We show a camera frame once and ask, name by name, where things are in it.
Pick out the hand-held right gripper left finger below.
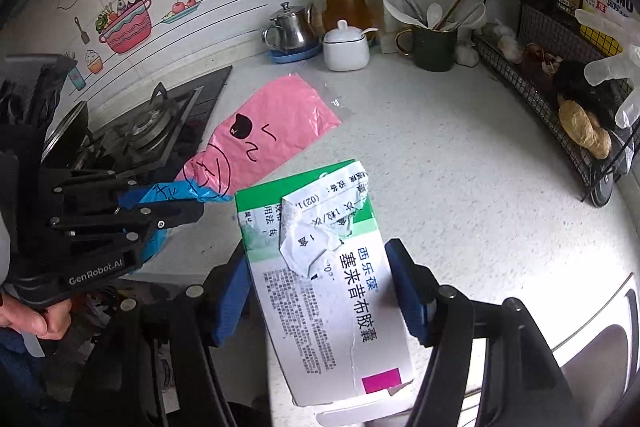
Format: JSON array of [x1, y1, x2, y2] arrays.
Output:
[[65, 247, 253, 427]]

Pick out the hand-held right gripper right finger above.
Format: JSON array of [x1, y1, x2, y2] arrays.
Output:
[[384, 237, 583, 427]]

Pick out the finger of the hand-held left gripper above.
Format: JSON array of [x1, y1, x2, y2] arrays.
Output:
[[47, 202, 207, 253], [47, 171, 151, 210]]

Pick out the blue plastic packet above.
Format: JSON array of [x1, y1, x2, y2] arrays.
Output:
[[130, 182, 221, 275]]

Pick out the green white medicine box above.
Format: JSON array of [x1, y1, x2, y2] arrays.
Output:
[[234, 159, 417, 427]]

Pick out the pink plastic bag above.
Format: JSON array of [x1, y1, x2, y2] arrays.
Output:
[[175, 74, 343, 198]]

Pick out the person's left hand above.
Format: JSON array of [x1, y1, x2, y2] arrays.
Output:
[[0, 292, 73, 340]]

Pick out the black frying pan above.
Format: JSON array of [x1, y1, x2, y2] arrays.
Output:
[[40, 99, 91, 168]]

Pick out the black gas stove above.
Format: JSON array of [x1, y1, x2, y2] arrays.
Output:
[[45, 66, 233, 192]]

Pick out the steel sink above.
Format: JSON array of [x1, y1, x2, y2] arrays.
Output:
[[550, 272, 640, 408]]

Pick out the blue saucer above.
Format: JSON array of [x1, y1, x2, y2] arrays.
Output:
[[267, 42, 323, 64]]

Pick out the steel teapot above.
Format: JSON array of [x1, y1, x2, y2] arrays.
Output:
[[262, 2, 321, 55]]

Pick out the ginger root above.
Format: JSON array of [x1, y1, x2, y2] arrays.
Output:
[[557, 99, 612, 159]]

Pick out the white sugar bowl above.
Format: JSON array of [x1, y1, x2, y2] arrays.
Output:
[[322, 20, 381, 72]]

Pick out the garlic bulb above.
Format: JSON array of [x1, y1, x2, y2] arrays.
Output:
[[455, 44, 481, 68]]

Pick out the dark green mug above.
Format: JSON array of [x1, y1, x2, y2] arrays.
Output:
[[395, 24, 458, 72]]

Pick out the wooden chopsticks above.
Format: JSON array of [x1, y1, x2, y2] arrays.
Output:
[[432, 0, 476, 30]]

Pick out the white rubber glove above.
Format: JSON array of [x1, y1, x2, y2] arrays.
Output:
[[575, 7, 640, 130]]

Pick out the kitchen wall decal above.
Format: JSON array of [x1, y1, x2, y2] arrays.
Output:
[[55, 0, 261, 92]]

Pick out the black wire rack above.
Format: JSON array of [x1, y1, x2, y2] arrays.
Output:
[[472, 0, 640, 208]]

